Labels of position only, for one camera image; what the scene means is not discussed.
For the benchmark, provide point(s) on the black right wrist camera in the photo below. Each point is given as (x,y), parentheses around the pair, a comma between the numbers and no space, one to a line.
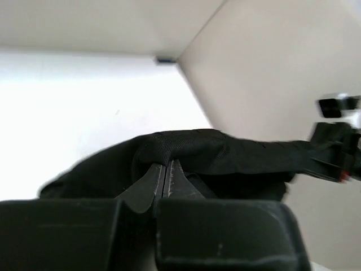
(339,105)

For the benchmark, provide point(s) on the right corner label sticker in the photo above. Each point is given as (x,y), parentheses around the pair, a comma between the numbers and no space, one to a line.
(165,60)

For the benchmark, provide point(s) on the black pleated skirt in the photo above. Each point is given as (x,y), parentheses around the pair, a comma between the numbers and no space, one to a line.
(218,164)

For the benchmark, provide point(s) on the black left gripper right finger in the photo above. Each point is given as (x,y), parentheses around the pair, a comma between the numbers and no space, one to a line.
(194,233)

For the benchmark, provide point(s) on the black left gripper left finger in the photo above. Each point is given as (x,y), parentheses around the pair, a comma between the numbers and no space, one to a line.
(82,234)

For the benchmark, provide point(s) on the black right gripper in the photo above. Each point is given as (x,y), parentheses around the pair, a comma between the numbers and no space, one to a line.
(335,154)

